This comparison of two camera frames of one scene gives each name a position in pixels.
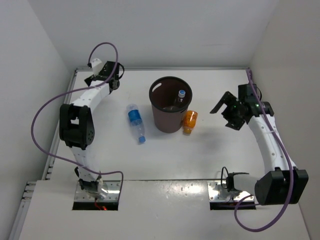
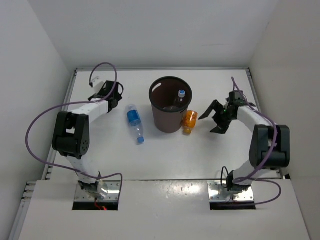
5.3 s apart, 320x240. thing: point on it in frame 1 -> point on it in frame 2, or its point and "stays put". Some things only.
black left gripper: x=88 y=80 -> x=99 y=94
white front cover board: x=153 y=210 stays put
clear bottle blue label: x=136 y=120 stays put
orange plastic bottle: x=189 y=120 stays put
